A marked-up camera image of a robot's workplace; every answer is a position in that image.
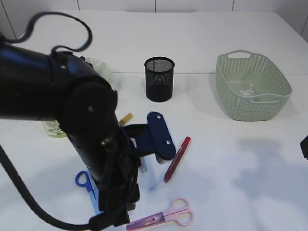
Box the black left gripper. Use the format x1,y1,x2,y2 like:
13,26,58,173
89,155,140,231

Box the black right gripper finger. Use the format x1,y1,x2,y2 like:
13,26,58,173
300,136,308,159

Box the blue scissors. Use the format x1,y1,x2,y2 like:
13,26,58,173
75,170,103,215

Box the pink scissors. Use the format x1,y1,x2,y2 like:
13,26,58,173
126,197,194,231

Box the clear plastic sheet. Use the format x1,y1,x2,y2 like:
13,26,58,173
239,82,255,97

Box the yellow tea bottle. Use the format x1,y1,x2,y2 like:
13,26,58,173
42,120,66,138

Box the purple artificial grape bunch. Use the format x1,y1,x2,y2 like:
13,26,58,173
79,56,93,69

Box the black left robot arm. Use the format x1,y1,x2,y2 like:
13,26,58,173
0,43,140,231

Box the silver glitter pen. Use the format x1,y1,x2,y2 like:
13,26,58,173
139,157,147,173

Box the gold glitter pen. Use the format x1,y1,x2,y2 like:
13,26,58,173
119,113,133,126

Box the red glitter pen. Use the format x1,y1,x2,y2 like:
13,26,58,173
164,136,191,183

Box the green woven plastic basket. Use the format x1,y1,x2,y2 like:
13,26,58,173
216,50,292,122

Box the black mesh pen holder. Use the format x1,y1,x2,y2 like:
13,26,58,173
144,56,175,103

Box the green wavy glass bowl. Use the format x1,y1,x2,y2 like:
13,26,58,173
86,57,113,85

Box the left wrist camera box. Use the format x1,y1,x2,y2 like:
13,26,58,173
122,112,176,164

